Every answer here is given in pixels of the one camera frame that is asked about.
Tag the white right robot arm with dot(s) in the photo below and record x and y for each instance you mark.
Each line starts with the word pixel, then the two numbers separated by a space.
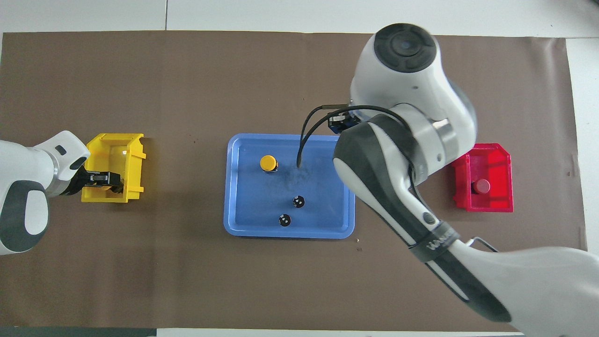
pixel 412 93

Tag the yellow plastic bin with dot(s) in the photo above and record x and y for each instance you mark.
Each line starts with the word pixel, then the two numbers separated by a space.
pixel 117 150

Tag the black cylindrical capacitor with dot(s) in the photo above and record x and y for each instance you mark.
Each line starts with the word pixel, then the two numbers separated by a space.
pixel 298 201
pixel 284 220

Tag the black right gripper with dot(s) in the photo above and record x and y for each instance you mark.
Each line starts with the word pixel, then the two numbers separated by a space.
pixel 344 124

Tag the red push button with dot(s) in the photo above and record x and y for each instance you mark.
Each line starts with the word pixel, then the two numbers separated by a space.
pixel 482 186

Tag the yellow push button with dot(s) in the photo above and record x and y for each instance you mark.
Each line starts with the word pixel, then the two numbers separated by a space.
pixel 267 162

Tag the blue plastic tray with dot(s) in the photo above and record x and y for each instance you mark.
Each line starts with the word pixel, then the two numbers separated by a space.
pixel 252 206

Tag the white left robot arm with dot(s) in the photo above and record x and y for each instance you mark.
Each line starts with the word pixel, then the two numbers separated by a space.
pixel 23 187

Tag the brown paper mat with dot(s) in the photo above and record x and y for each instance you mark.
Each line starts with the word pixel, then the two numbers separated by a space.
pixel 140 281

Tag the red plastic bin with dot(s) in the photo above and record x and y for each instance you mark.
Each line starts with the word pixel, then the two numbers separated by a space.
pixel 496 164

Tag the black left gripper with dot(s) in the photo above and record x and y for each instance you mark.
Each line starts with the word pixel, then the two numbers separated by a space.
pixel 80 182

